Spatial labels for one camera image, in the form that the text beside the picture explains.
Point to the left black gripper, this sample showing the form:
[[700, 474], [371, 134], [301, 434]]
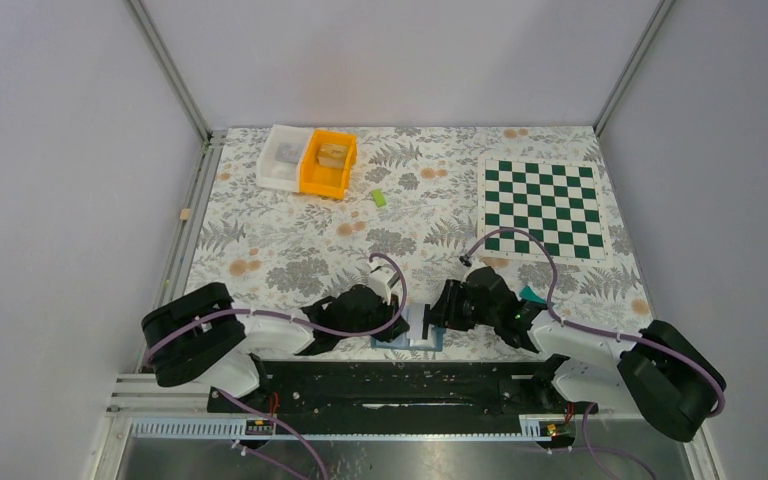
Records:
[[389, 311]]

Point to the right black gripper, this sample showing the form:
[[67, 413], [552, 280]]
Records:
[[445, 311]]

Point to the blue card holder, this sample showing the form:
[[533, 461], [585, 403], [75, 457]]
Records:
[[421, 334]]

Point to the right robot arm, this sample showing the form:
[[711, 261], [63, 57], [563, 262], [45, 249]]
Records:
[[655, 373]]

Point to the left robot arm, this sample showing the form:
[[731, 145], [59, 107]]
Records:
[[204, 338]]

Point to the teal small piece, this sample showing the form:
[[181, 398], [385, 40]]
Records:
[[528, 295]]

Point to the floral table mat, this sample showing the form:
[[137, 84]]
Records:
[[279, 251]]

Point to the small green block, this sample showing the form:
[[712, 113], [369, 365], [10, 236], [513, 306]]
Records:
[[379, 198]]

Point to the green white chessboard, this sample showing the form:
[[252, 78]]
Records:
[[559, 203]]

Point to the orange plastic bin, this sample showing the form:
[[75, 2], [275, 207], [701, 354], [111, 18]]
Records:
[[327, 182]]

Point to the tan item in orange bin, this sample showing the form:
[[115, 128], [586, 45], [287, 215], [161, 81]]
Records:
[[332, 155]]

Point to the white plastic bin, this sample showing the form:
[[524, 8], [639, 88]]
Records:
[[279, 163]]

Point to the grey item in white bin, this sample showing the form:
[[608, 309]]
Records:
[[288, 153]]

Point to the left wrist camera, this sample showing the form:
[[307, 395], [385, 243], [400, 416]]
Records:
[[382, 279]]

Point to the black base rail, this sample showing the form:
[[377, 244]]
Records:
[[410, 398]]

